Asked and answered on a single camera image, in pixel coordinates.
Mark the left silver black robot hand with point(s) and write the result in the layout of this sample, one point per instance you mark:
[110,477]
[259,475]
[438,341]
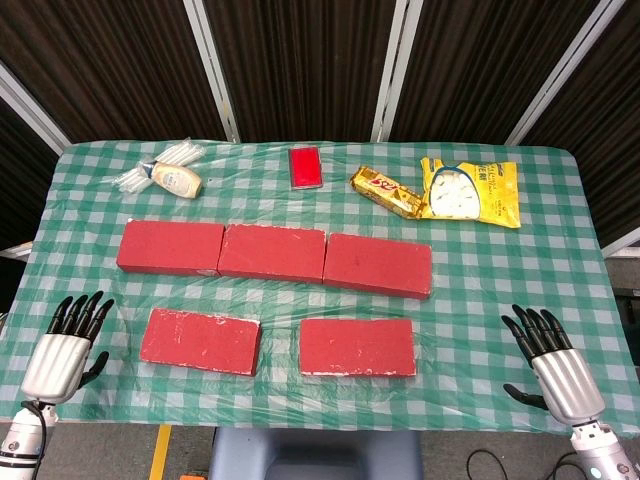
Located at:
[52,367]

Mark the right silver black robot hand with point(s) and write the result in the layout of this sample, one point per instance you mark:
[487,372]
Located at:
[567,385]

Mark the red brick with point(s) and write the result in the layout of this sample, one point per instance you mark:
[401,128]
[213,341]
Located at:
[170,246]
[272,252]
[357,345]
[377,262]
[200,340]

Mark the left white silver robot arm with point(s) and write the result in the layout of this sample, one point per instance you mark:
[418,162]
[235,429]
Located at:
[20,445]

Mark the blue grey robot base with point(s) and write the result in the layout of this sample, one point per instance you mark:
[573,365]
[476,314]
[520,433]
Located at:
[315,455]

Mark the clear plastic tube pack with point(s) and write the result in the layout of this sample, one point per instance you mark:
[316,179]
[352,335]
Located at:
[131,180]
[182,152]

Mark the yellow marshmallow bag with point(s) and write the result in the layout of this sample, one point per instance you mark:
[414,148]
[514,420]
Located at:
[492,192]

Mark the cream sauce squeeze bottle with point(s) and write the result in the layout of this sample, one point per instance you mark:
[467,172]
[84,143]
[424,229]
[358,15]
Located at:
[177,179]

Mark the green white checked tablecloth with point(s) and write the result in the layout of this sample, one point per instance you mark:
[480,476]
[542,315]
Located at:
[320,400]

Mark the gold snack package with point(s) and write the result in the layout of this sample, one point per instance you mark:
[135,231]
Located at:
[382,190]

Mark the red ink pad case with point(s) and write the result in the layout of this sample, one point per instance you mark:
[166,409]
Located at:
[306,167]

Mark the white partition frame post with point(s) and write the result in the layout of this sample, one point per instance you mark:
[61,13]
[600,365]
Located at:
[565,70]
[30,107]
[212,72]
[396,72]

